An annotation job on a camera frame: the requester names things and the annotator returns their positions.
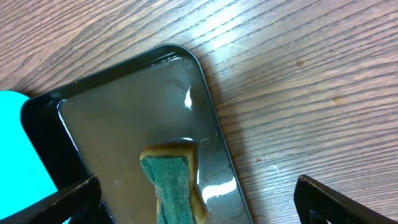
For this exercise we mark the green yellow sponge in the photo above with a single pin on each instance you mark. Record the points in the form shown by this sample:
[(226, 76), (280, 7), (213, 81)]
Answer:
[(173, 167)]

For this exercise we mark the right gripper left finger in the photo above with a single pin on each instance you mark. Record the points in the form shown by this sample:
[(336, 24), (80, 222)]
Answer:
[(80, 202)]

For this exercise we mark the teal plastic tray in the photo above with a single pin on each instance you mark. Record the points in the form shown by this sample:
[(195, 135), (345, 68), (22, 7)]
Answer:
[(24, 178)]

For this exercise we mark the black water tray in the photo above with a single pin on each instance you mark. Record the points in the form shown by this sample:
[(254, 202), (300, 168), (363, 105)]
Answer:
[(100, 125)]

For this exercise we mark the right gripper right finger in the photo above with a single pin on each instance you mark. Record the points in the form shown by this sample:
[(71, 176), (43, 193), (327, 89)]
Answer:
[(317, 203)]

